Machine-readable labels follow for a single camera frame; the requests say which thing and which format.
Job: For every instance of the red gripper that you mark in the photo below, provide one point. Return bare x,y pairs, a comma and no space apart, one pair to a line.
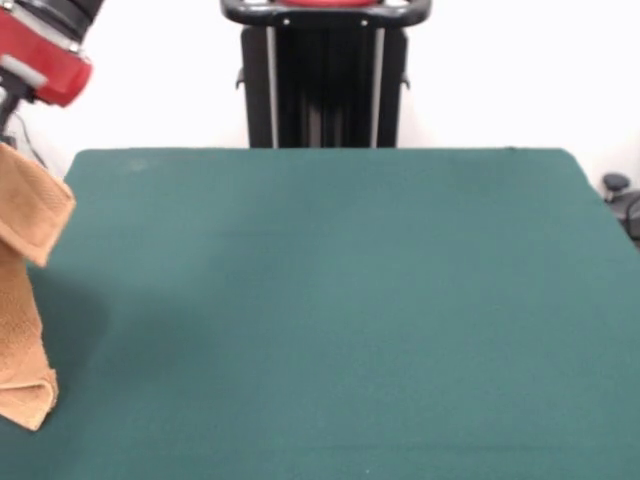
55,65

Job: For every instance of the tan terry towel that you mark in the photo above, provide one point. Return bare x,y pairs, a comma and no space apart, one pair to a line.
25,215

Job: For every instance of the dark green table cloth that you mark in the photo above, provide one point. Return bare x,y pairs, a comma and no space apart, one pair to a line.
325,325

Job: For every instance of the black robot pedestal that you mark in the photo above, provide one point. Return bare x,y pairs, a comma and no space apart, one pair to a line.
325,75

